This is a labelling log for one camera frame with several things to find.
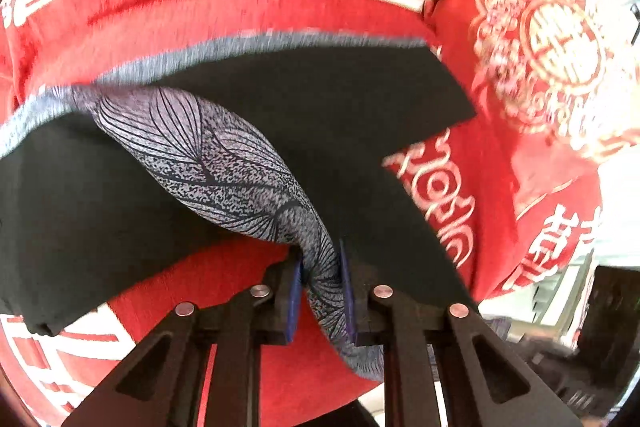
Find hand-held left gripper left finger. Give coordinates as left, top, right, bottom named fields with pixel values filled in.
left=62, top=249, right=306, bottom=427

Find dark furniture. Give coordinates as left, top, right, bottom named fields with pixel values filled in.
left=480, top=264, right=632, bottom=418

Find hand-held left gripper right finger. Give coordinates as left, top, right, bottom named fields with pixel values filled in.
left=340, top=239, right=583, bottom=427

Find black pants with grey pattern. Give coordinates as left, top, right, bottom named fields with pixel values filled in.
left=0, top=34, right=478, bottom=383

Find red pillow with gold print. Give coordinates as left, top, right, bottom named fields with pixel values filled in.
left=425, top=0, right=640, bottom=168

